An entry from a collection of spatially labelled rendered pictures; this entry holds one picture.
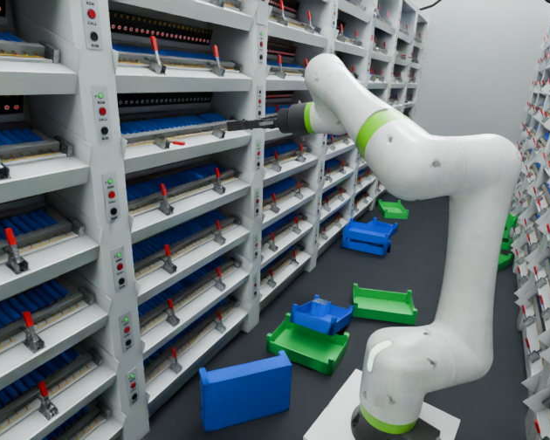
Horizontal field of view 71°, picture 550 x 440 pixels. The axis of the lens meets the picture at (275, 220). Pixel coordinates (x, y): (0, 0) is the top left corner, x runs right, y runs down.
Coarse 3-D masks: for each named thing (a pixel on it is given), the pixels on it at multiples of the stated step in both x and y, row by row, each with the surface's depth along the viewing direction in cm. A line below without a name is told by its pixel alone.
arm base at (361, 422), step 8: (360, 408) 85; (352, 416) 88; (360, 416) 86; (352, 424) 87; (360, 424) 84; (368, 424) 82; (416, 424) 82; (424, 424) 82; (352, 432) 86; (360, 432) 84; (368, 432) 82; (376, 432) 81; (384, 432) 80; (408, 432) 80; (416, 432) 80; (424, 432) 80; (432, 432) 80
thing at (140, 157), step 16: (128, 112) 115; (224, 112) 149; (224, 128) 140; (144, 144) 107; (192, 144) 118; (208, 144) 124; (224, 144) 133; (240, 144) 143; (128, 160) 97; (144, 160) 102; (160, 160) 108; (176, 160) 115
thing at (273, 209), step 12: (288, 180) 213; (300, 180) 220; (264, 192) 190; (276, 192) 195; (288, 192) 201; (300, 192) 210; (312, 192) 216; (264, 204) 180; (276, 204) 180; (288, 204) 192; (300, 204) 204; (264, 216) 166; (276, 216) 179; (264, 228) 173
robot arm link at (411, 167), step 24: (384, 120) 72; (408, 120) 72; (360, 144) 76; (384, 144) 69; (408, 144) 66; (432, 144) 66; (456, 144) 68; (384, 168) 69; (408, 168) 65; (432, 168) 65; (456, 168) 67; (408, 192) 67; (432, 192) 67
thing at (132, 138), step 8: (224, 120) 140; (232, 120) 143; (168, 128) 116; (176, 128) 118; (184, 128) 120; (192, 128) 123; (200, 128) 127; (208, 128) 131; (120, 136) 100; (128, 136) 102; (136, 136) 104; (144, 136) 106; (152, 136) 109; (168, 136) 114; (184, 136) 119
